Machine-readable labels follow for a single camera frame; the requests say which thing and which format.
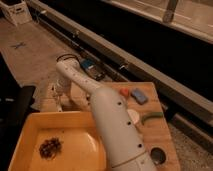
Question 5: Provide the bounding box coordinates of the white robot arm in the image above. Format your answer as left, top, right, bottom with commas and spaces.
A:
56, 58, 157, 171

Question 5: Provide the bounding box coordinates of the white lidded jar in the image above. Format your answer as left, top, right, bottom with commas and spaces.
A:
127, 109, 140, 124

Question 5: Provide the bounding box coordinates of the metal cup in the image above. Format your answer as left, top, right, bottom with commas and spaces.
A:
150, 147, 166, 165

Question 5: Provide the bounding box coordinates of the blue black power device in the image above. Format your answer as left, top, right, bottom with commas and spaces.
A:
80, 59, 105, 81

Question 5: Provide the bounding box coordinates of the white cardboard box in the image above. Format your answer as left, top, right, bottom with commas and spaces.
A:
0, 0, 32, 26

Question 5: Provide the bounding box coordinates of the dark grape bunch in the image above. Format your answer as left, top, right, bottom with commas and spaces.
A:
39, 137, 62, 159

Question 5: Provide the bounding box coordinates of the orange red ball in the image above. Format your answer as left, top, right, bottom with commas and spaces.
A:
119, 88, 130, 98

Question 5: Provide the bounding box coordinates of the black chair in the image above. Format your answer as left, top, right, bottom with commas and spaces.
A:
0, 86, 35, 171

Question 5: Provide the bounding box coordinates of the yellow plastic tray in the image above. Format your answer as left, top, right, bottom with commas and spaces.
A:
8, 112, 106, 171

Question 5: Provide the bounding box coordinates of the green cucumber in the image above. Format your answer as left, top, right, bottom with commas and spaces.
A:
141, 112, 164, 125

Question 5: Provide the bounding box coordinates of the blue sponge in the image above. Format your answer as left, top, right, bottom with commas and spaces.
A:
131, 88, 148, 105

